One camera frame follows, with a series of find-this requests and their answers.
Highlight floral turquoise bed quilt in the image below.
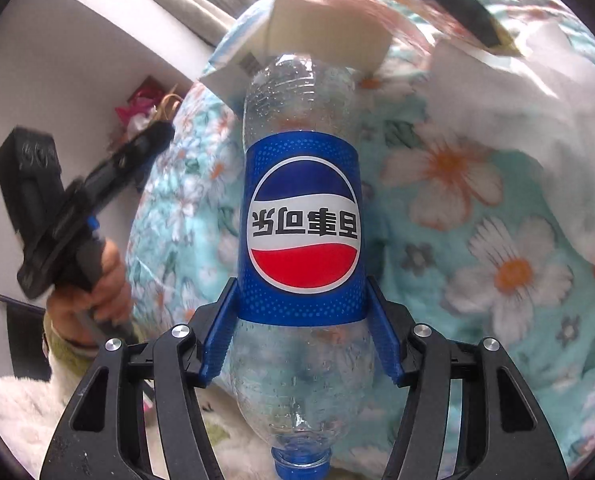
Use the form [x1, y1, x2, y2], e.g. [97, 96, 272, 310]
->
[126, 0, 595, 476]

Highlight clear Pepsi plastic bottle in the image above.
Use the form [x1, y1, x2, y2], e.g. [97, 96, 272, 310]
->
[230, 54, 375, 479]

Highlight white tissue paper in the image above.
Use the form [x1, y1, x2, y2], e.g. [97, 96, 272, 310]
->
[427, 22, 595, 266]

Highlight white blue carton box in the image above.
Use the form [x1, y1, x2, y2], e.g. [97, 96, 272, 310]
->
[200, 0, 393, 110]

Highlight gift bags pile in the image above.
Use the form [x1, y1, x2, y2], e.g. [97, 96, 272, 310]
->
[108, 76, 183, 152]

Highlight person left hand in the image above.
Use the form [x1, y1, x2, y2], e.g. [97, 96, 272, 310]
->
[47, 240, 133, 348]

